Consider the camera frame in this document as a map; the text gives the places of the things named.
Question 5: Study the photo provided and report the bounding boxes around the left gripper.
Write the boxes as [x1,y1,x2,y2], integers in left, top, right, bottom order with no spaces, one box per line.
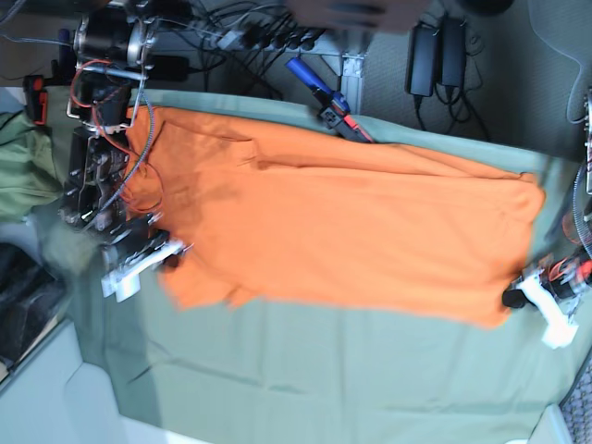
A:
[501,265,581,323]

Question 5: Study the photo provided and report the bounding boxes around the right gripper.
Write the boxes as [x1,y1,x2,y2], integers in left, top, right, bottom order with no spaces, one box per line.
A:
[100,226,192,278]

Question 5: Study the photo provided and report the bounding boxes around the orange T-shirt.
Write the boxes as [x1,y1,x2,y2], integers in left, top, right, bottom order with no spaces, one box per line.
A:
[128,107,545,327]

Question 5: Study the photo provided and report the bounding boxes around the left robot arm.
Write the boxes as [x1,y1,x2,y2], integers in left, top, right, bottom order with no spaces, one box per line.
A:
[501,93,591,316]

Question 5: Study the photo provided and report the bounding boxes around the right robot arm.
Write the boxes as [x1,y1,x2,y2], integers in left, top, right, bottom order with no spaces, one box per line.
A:
[60,1,192,279]

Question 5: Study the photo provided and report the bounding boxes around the green table cloth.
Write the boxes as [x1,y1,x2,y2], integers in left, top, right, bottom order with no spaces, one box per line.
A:
[34,87,592,444]

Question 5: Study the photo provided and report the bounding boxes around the black plastic bag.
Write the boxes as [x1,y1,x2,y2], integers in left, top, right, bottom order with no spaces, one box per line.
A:
[1,243,66,370]

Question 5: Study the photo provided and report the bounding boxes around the green garment pile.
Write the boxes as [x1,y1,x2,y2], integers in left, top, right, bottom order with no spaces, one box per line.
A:
[1,111,62,222]

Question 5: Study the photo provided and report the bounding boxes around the black power brick left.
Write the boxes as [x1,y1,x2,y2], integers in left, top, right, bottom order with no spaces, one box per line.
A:
[149,55,191,82]

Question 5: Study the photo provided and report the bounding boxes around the blue clamp at left edge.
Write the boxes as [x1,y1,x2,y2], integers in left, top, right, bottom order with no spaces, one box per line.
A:
[22,29,76,126]

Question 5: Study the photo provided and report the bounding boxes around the blue clamp on table centre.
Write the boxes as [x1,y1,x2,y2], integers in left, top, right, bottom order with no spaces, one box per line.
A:
[286,57,374,143]

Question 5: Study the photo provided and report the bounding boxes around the white power strip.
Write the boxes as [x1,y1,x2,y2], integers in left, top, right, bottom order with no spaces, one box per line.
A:
[216,30,245,50]

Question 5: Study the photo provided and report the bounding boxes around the black power adapter pair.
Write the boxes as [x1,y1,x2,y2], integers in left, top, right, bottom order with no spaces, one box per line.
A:
[405,16,467,97]

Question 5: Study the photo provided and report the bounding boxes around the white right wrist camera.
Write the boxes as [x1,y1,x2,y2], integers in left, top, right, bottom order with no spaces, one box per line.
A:
[101,270,141,302]

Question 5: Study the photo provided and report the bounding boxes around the aluminium frame post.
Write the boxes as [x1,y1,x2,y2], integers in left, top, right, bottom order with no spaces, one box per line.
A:
[339,55,364,115]

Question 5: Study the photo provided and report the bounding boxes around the grey cable on floor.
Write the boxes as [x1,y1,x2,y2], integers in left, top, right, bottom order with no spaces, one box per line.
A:
[526,0,592,125]

